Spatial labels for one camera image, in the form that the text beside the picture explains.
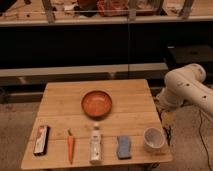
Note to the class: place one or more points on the white plastic bottle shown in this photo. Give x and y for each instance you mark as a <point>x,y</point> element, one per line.
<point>95,145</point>

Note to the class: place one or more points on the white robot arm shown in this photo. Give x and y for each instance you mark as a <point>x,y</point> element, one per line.
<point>186,83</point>

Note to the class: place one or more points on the orange ceramic bowl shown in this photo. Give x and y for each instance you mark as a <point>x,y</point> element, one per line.
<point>96,103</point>

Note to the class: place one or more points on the wooden table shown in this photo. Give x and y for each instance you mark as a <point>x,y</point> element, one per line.
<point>60,136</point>

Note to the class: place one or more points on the blue sponge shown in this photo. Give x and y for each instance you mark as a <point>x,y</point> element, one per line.
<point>124,147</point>

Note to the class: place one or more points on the orange toy carrot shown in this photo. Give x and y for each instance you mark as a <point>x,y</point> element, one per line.
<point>71,143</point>

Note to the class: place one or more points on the white cup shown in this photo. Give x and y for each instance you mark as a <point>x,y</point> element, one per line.
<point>153,139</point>

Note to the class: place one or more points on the black box on right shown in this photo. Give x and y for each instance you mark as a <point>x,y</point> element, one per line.
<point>183,55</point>

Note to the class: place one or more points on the red object on shelf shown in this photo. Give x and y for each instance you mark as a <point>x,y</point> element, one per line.
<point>112,7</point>

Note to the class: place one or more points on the red and black box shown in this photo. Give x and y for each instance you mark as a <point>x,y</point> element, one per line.
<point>40,147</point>

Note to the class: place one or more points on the long workbench shelf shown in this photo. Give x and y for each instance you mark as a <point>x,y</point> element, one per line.
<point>85,12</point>

